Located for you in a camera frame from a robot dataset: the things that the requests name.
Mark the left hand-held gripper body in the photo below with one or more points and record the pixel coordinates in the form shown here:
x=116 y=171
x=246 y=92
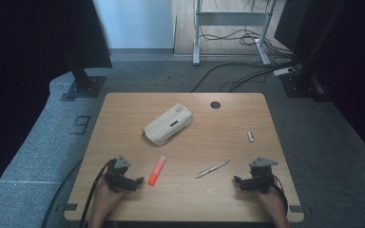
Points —
x=117 y=179

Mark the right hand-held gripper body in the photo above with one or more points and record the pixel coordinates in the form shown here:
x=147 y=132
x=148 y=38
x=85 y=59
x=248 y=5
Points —
x=261 y=179

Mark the orange highlighter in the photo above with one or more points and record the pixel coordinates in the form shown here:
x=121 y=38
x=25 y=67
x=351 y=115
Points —
x=157 y=171

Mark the silver pen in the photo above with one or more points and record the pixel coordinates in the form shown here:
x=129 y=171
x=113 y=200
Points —
x=212 y=169

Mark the beige pencil case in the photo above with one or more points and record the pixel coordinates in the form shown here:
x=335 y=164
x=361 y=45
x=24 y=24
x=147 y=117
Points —
x=168 y=124

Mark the person's left hand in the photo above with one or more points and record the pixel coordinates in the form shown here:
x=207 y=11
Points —
x=106 y=199

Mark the person's right hand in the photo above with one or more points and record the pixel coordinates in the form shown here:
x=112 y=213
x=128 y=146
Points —
x=272 y=202

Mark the white power strip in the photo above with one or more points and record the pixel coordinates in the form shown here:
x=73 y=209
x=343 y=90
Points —
x=284 y=71

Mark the black curtain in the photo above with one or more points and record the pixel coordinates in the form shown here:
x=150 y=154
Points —
x=28 y=38

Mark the black stand with base plate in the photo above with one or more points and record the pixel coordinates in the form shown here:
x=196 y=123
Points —
x=84 y=84
x=301 y=84

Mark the white metal desk frame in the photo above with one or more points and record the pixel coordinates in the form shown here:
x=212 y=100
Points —
x=231 y=19

